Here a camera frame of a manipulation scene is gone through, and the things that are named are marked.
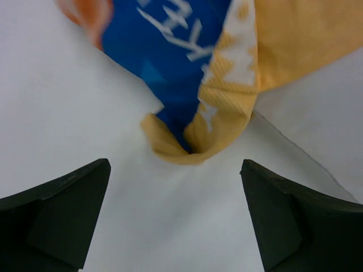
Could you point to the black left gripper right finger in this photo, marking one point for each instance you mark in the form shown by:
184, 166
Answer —
298, 228

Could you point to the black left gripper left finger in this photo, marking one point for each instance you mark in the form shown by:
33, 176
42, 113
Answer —
50, 227

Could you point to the yellow blue printed pillowcase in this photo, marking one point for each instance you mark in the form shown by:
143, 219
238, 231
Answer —
207, 61

